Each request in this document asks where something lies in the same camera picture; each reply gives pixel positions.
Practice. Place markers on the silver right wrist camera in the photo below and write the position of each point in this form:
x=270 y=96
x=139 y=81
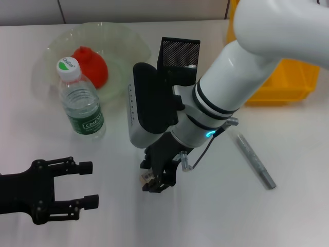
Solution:
x=151 y=103

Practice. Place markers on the clear green-label water bottle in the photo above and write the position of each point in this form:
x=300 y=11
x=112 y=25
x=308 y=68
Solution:
x=82 y=108

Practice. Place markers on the beige barcode eraser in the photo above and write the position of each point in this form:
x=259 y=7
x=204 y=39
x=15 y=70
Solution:
x=146 y=177

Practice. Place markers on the yellow plastic bin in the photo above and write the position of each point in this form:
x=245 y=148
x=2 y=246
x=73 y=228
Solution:
x=290 y=85

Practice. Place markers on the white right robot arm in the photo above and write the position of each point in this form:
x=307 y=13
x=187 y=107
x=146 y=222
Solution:
x=231 y=77

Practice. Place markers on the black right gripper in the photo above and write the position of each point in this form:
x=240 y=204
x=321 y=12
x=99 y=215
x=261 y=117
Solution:
x=162 y=154

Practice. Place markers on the red-orange fruit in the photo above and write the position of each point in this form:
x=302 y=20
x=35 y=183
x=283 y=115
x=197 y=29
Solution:
x=95 y=67

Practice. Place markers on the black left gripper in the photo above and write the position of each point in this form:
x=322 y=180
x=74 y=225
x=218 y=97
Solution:
x=25 y=193

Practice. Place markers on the clear glass wavy bowl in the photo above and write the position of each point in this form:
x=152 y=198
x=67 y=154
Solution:
x=123 y=51

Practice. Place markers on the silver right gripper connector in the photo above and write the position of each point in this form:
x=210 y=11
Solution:
x=185 y=162

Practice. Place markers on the grey pen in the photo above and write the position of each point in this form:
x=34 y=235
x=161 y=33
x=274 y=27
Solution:
x=253 y=157

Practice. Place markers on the black mesh pen holder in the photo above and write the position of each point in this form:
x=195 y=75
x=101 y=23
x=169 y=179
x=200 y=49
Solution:
x=180 y=51

